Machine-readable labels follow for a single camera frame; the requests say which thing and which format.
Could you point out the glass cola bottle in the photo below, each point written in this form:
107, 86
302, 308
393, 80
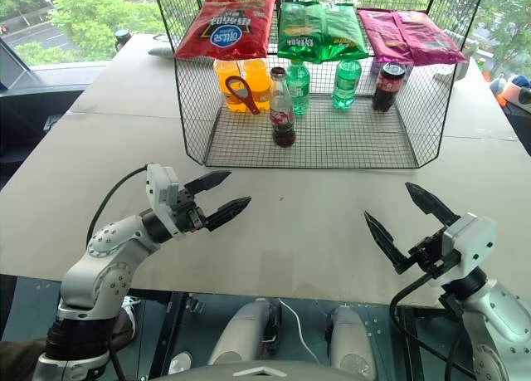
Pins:
283, 115

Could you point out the green chips bag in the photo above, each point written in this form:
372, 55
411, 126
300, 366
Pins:
319, 32

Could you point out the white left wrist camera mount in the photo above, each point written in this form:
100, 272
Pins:
162, 190

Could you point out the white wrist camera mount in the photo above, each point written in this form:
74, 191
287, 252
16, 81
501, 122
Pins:
471, 248
162, 190

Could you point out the dark metal bottle cap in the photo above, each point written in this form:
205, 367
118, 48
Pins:
278, 71

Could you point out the grey rounded robot leg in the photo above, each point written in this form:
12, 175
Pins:
350, 343
236, 335

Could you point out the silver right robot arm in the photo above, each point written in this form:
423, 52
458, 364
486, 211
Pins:
493, 314

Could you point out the purple chips bag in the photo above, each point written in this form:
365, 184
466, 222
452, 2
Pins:
410, 36

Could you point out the grey robot torso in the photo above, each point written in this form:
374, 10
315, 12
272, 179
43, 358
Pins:
265, 372

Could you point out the orange soda plastic bottle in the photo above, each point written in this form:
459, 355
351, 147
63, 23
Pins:
257, 80
224, 71

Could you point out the green soda plastic bottle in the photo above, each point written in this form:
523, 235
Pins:
346, 86
298, 90

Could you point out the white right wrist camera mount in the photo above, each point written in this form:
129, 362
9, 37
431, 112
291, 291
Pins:
471, 248

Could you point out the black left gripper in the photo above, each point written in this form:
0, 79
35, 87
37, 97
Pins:
187, 213

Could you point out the black cylinder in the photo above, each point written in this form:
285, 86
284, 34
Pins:
122, 38

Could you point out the colourful plush toys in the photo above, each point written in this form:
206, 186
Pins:
514, 88

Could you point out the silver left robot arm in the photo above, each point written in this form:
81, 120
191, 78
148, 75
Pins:
95, 273

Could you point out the white sneaker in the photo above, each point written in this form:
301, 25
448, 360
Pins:
130, 314

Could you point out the black cola plastic bottle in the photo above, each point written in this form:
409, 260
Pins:
386, 88

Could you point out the red chips bag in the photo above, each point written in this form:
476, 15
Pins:
226, 28

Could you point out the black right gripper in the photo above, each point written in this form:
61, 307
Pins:
431, 256

